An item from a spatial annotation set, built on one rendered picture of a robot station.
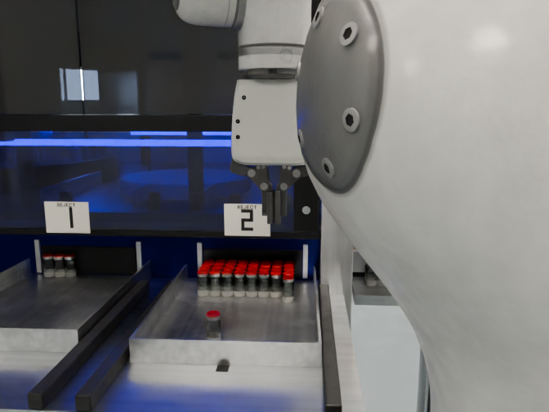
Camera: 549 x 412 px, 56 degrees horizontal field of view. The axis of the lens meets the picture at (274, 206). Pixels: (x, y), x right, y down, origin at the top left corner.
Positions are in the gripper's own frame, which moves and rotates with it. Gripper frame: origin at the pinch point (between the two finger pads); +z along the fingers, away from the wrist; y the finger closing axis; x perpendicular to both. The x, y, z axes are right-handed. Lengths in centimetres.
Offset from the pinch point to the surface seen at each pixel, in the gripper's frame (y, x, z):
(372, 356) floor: -37, -181, 110
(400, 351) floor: -52, -187, 110
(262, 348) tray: 1.7, -2.0, 19.8
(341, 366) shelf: -8.9, -2.7, 22.3
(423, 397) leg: -30, -45, 52
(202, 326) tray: 12.4, -13.7, 22.1
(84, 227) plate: 37.8, -29.9, 10.2
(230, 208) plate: 10.0, -29.9, 6.1
